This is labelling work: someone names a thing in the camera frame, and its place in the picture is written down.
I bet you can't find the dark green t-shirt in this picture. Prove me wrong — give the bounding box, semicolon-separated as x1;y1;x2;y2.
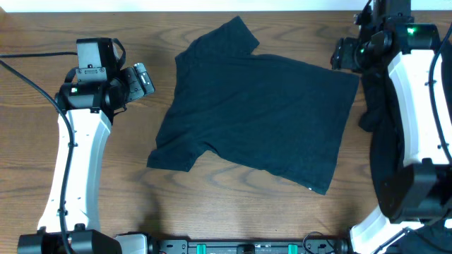
147;17;359;195

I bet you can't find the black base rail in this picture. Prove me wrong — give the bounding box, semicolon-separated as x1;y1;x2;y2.
114;231;352;254

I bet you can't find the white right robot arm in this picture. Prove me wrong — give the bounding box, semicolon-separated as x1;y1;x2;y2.
331;1;451;253

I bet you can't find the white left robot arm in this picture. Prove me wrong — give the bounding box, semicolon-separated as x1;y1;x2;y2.
17;63;158;253

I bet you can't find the pile of black clothes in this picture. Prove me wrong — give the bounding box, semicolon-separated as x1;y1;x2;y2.
358;40;452;254

